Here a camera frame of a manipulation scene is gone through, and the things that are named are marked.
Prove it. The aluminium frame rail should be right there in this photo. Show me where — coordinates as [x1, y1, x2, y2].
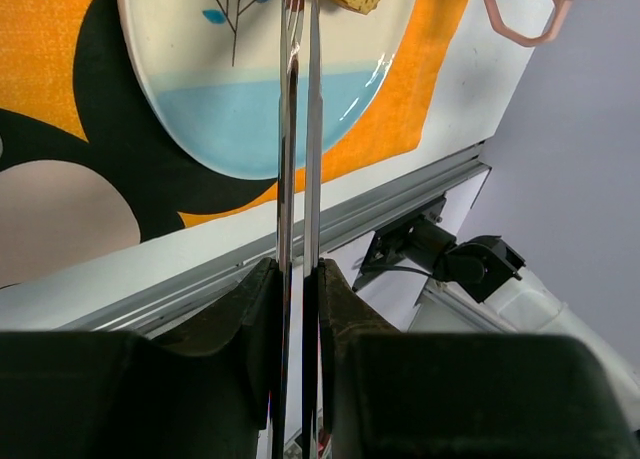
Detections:
[59, 142, 488, 337]

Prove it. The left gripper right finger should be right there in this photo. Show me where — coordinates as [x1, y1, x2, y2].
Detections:
[318, 260, 639, 458]

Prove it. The white and blue plate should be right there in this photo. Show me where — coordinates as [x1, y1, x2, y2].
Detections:
[117, 0, 416, 180]

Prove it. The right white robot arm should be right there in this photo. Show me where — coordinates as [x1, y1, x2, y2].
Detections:
[434, 235, 639, 397]

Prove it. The orange cartoon placemat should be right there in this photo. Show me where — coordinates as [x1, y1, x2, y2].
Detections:
[1, 0, 469, 288]

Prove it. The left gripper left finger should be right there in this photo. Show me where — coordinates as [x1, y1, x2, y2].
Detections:
[1, 259, 278, 458]

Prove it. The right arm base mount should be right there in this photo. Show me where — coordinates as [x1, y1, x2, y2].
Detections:
[352, 195, 457, 292]

